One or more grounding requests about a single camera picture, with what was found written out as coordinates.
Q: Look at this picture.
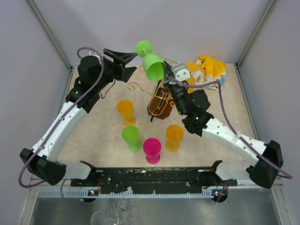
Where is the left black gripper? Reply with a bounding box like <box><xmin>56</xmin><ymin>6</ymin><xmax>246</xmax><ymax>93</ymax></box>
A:
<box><xmin>94</xmin><ymin>48</ymin><xmax>137</xmax><ymax>91</ymax></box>

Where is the green plastic wine glass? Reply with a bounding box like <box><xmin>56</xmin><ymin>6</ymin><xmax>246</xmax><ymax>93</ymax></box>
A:
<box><xmin>121</xmin><ymin>125</ymin><xmax>142</xmax><ymax>152</ymax></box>
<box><xmin>135</xmin><ymin>40</ymin><xmax>164</xmax><ymax>82</ymax></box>

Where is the orange plastic wine glass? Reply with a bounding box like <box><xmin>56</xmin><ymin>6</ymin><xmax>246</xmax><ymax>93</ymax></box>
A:
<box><xmin>165</xmin><ymin>125</ymin><xmax>184</xmax><ymax>152</ymax></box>
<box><xmin>185</xmin><ymin>62</ymin><xmax>199</xmax><ymax>85</ymax></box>
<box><xmin>117</xmin><ymin>99</ymin><xmax>136</xmax><ymax>126</ymax></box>

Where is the gold wire wine glass rack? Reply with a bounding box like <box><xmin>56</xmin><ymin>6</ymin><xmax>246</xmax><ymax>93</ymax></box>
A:
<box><xmin>127</xmin><ymin>52</ymin><xmax>188</xmax><ymax>123</ymax></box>

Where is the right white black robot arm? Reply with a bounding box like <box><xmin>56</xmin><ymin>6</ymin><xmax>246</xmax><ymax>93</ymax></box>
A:
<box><xmin>163</xmin><ymin>61</ymin><xmax>283</xmax><ymax>189</ymax></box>

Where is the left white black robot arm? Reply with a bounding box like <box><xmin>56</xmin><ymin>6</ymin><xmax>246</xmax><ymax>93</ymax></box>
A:
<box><xmin>18</xmin><ymin>48</ymin><xmax>137</xmax><ymax>188</ymax></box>

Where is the pink plastic wine glass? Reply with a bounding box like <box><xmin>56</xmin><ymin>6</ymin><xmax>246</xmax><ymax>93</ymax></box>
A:
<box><xmin>142</xmin><ymin>138</ymin><xmax>162</xmax><ymax>165</ymax></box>

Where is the clear wine glass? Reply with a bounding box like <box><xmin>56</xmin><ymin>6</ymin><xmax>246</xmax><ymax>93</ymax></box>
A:
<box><xmin>90</xmin><ymin>205</ymin><xmax>128</xmax><ymax>225</ymax></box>

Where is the yellow patterned cloth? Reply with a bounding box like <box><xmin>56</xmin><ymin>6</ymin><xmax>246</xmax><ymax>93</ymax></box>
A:
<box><xmin>193</xmin><ymin>56</ymin><xmax>226</xmax><ymax>87</ymax></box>

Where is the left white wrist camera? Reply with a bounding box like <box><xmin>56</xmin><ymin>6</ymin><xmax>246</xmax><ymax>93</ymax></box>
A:
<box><xmin>171</xmin><ymin>63</ymin><xmax>191</xmax><ymax>82</ymax></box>

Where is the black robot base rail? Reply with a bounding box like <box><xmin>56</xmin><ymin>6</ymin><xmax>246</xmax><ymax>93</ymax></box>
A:
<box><xmin>71</xmin><ymin>161</ymin><xmax>237</xmax><ymax>199</ymax></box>

